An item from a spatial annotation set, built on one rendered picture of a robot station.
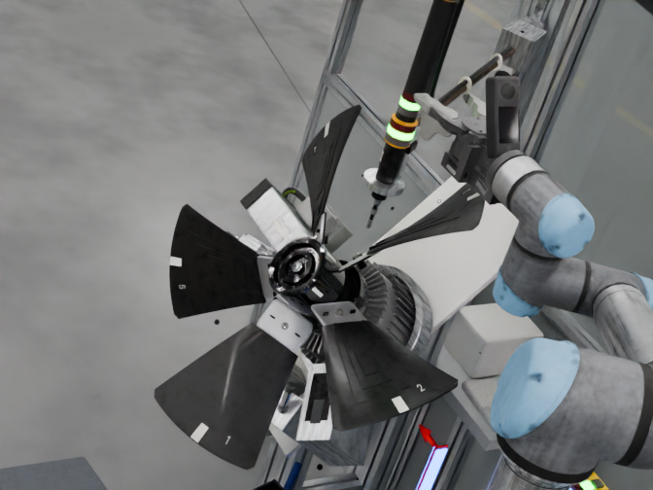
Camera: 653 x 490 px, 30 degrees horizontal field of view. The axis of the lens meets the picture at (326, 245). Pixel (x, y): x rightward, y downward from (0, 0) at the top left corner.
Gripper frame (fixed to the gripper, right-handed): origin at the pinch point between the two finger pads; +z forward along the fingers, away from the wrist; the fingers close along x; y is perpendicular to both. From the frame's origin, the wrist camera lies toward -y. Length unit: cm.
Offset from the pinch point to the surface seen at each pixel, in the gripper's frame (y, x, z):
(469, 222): 23.1, 13.0, -1.8
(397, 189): 19.7, 0.6, 3.8
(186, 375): 66, -23, 15
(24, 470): 43, -66, -24
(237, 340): 58, -14, 14
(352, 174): 85, 70, 109
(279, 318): 54, -7, 14
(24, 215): 166, 18, 212
